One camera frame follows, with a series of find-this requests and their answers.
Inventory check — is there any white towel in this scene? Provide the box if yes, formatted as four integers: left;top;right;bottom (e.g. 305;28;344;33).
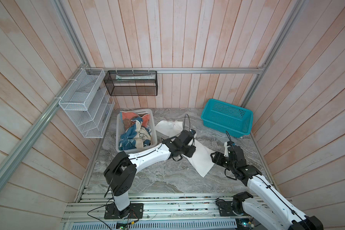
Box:
155;120;214;177

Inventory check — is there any teal plastic basket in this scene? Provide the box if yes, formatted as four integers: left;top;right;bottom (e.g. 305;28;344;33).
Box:
201;99;254;138

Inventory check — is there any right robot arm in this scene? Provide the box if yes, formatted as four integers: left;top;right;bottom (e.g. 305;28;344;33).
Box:
210;141;324;230

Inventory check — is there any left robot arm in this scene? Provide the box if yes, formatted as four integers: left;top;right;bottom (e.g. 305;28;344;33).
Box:
103;129;196;212

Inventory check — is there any red orange towel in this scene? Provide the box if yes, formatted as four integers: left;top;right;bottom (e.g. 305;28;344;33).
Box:
120;111;150;129

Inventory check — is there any blue patterned towel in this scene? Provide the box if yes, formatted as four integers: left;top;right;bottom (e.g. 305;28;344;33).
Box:
118;117;152;150

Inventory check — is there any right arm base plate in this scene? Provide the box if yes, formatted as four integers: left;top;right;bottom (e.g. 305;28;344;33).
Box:
215;199;244;217

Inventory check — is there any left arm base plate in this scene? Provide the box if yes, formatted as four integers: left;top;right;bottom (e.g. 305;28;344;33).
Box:
104;203;144;219

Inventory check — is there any black wire mesh basket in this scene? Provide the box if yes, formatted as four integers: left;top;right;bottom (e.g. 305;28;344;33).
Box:
103;70;159;96

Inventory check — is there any aluminium frame rail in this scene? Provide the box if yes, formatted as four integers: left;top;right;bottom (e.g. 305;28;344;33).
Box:
102;67;264;74

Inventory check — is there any white wire mesh shelf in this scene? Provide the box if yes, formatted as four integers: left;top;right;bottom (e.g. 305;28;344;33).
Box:
59;68;115;139

